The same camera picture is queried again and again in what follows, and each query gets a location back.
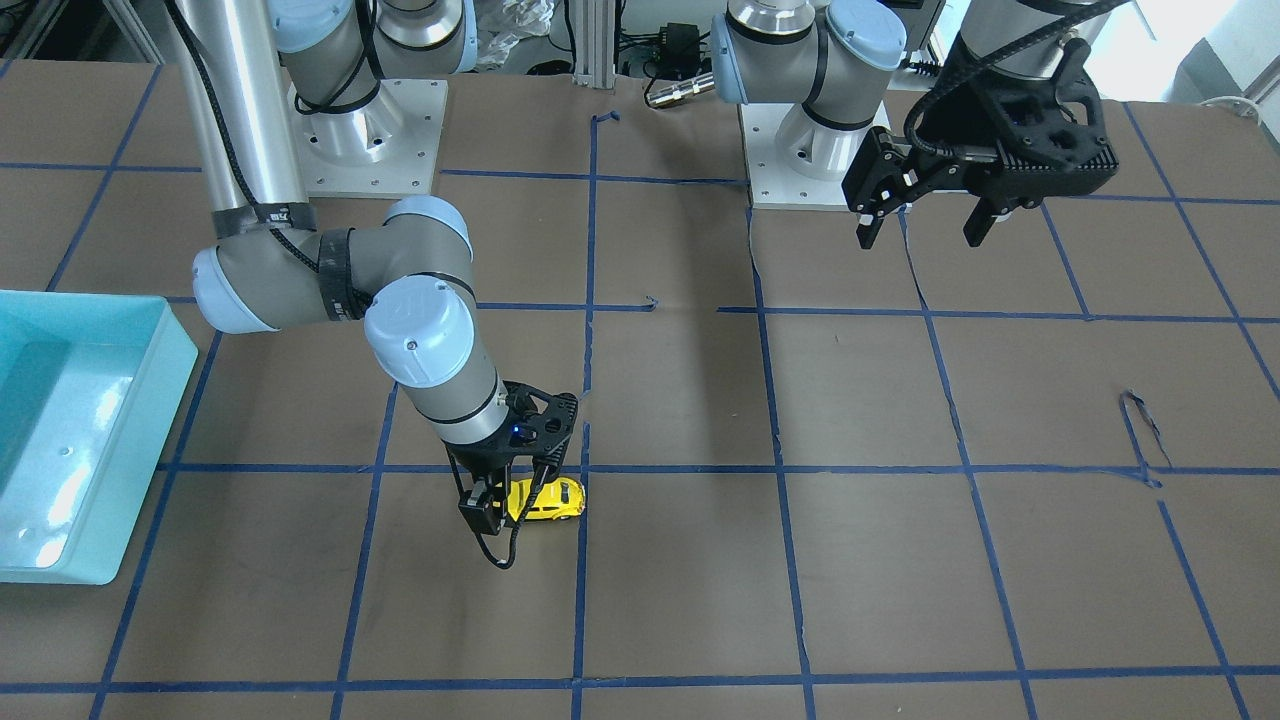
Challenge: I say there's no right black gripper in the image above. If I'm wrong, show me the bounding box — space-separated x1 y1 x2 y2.
445 415 571 536

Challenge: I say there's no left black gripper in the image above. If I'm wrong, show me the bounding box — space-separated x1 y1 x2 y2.
842 60 1120 250

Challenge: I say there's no yellow beetle toy car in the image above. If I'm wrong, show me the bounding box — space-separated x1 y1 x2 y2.
506 477 588 521

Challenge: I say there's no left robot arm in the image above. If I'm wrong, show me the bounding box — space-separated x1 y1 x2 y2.
710 1 1119 249

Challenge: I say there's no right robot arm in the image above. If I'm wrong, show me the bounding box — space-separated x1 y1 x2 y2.
165 1 577 536

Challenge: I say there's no silver metal connector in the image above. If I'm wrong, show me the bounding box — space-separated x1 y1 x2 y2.
644 72 716 110

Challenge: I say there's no brown paper table cover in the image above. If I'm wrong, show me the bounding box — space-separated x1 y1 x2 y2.
3 61 1279 719

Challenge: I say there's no turquoise plastic bin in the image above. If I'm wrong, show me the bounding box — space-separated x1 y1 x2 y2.
1 290 197 585

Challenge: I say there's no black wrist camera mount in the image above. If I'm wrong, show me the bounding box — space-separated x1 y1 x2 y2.
498 380 580 470

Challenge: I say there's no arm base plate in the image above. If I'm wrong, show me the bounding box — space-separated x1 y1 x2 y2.
739 102 890 211
291 79 449 199

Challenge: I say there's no aluminium frame post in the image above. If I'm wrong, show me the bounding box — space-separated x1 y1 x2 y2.
564 0 621 92

